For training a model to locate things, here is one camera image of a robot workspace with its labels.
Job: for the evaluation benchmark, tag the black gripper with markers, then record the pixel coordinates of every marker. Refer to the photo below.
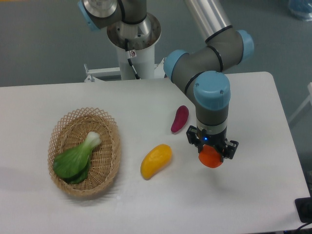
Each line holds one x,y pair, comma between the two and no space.
199,137

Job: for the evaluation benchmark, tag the orange toy fruit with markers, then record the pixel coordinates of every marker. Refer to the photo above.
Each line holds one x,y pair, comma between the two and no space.
210,157

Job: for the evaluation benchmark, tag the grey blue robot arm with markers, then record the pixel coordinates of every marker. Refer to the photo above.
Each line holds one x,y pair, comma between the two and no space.
198,75

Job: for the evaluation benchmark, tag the purple toy sweet potato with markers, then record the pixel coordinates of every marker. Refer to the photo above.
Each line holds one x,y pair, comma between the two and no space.
180,120

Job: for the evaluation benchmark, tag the yellow toy mango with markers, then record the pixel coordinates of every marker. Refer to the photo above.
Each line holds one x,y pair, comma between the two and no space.
158,158

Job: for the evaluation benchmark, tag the black device at edge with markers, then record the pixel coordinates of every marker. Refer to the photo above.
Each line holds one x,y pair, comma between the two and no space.
304,209

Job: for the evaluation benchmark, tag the woven bamboo basket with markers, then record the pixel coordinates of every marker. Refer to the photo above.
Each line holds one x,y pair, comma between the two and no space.
71,130

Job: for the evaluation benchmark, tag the green toy bok choy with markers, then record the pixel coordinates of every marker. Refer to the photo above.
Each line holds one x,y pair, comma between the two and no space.
73,164

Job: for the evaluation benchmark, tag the blue plastic bag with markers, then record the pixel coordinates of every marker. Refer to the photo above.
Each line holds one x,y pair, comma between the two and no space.
302,9

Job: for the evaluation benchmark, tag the white furniture frame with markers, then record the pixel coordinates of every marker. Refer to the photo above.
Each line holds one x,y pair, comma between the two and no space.
302,109

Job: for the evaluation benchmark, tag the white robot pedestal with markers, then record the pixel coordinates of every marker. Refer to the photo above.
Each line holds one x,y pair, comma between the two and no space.
135,47

